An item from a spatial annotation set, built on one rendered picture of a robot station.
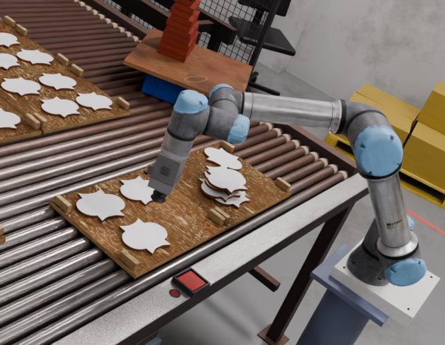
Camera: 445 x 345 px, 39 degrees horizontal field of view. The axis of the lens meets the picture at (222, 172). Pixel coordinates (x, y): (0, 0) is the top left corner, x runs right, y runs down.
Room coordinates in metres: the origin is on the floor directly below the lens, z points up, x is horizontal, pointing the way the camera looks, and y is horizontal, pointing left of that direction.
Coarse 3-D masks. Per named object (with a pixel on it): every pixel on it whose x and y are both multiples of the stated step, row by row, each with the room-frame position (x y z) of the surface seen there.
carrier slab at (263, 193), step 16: (192, 160) 1.93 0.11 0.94; (240, 160) 2.07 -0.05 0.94; (192, 176) 1.83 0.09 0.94; (256, 176) 2.00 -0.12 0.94; (192, 192) 1.73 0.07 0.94; (256, 192) 1.89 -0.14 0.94; (272, 192) 1.93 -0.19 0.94; (288, 192) 1.98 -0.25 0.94; (208, 208) 1.68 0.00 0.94; (224, 208) 1.71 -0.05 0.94; (240, 208) 1.75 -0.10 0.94; (256, 208) 1.79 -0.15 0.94; (224, 224) 1.63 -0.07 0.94
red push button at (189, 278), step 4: (188, 272) 1.35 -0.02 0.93; (192, 272) 1.35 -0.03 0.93; (180, 276) 1.32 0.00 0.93; (184, 276) 1.33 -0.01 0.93; (188, 276) 1.33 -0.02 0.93; (192, 276) 1.34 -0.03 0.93; (196, 276) 1.35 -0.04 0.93; (180, 280) 1.30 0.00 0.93; (184, 280) 1.31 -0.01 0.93; (188, 280) 1.32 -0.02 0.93; (192, 280) 1.32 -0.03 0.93; (196, 280) 1.33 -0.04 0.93; (200, 280) 1.34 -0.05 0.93; (188, 284) 1.30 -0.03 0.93; (192, 284) 1.31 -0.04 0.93; (196, 284) 1.31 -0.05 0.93; (200, 284) 1.32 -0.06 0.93; (204, 284) 1.33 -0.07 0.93; (192, 288) 1.29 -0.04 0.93; (196, 288) 1.30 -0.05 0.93
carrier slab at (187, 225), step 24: (144, 168) 1.76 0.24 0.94; (72, 216) 1.38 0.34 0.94; (144, 216) 1.50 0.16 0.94; (168, 216) 1.55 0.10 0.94; (192, 216) 1.60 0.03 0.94; (96, 240) 1.32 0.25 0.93; (120, 240) 1.36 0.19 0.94; (168, 240) 1.44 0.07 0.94; (192, 240) 1.48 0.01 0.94; (120, 264) 1.27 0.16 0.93; (144, 264) 1.30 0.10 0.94
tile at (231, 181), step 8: (224, 168) 1.87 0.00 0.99; (208, 176) 1.78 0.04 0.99; (216, 176) 1.80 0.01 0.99; (224, 176) 1.82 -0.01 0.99; (232, 176) 1.84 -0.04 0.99; (240, 176) 1.87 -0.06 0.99; (216, 184) 1.75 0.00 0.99; (224, 184) 1.77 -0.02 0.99; (232, 184) 1.79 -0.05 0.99; (240, 184) 1.81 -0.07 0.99; (232, 192) 1.76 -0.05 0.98
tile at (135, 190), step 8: (128, 184) 1.62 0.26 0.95; (136, 184) 1.63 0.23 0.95; (144, 184) 1.65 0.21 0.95; (120, 192) 1.56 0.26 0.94; (128, 192) 1.57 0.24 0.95; (136, 192) 1.59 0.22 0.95; (144, 192) 1.61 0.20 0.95; (152, 192) 1.62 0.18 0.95; (128, 200) 1.55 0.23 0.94; (136, 200) 1.56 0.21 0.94; (144, 200) 1.57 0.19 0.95; (152, 200) 1.59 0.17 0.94
